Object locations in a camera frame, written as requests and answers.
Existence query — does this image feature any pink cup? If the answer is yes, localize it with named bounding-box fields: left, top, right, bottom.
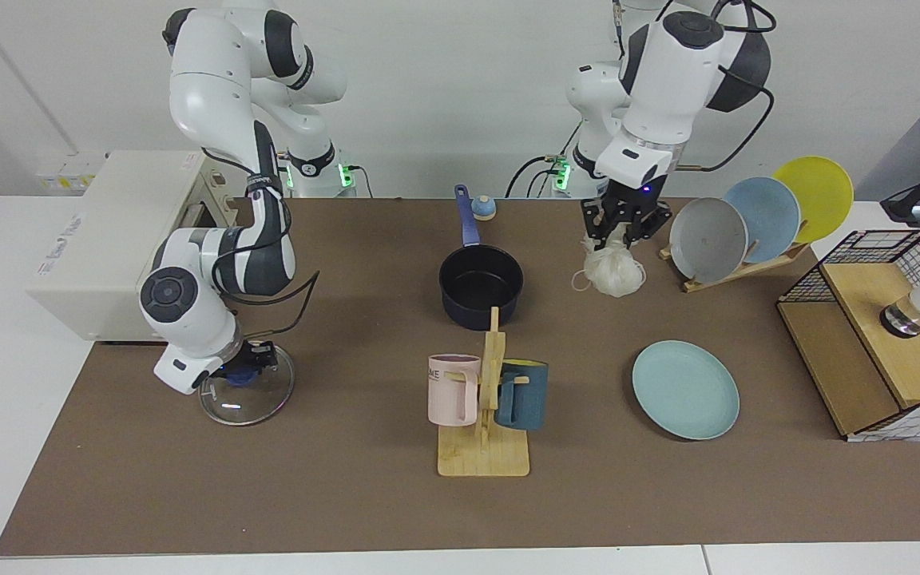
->
left=427, top=354, right=482, bottom=427

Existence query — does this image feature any yellow plate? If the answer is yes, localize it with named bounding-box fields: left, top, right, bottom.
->
left=772, top=156, right=855, bottom=244

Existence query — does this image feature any white wall socket box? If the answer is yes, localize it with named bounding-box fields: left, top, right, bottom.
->
left=35, top=152, right=109, bottom=195

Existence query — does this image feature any black pot with blue handle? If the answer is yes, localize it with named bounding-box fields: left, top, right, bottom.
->
left=438, top=184, right=525, bottom=331

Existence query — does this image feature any pale toaster oven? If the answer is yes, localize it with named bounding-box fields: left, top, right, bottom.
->
left=25, top=150, right=237, bottom=351

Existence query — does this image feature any grey plate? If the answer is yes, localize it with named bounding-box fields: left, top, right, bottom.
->
left=668, top=197, right=749, bottom=285

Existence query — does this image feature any brown table cloth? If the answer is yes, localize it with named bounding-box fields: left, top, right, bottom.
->
left=0, top=197, right=920, bottom=557

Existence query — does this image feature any black base cable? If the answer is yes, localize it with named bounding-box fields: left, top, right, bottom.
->
left=506, top=157, right=558, bottom=198

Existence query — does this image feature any wire basket with wooden floor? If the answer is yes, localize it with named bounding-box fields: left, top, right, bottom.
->
left=776, top=229, right=920, bottom=442

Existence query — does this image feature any wooden cup stand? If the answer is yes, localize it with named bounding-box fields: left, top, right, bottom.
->
left=437, top=307, right=531, bottom=478

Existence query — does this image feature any blue plate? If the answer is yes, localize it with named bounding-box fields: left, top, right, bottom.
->
left=724, top=176, right=802, bottom=265

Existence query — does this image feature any dark teal cup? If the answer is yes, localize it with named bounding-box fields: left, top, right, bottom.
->
left=495, top=360, right=549, bottom=432

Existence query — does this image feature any pale green plate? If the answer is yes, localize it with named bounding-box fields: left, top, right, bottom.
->
left=632, top=340, right=741, bottom=441

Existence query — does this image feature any glass lid with blue knob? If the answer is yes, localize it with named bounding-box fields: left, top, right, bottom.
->
left=199, top=343, right=296, bottom=426

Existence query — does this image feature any white vermicelli bundle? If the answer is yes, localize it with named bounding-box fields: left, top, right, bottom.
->
left=572, top=222, right=647, bottom=299

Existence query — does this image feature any wooden plate rack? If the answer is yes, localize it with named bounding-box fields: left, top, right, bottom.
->
left=659, top=242, right=811, bottom=293

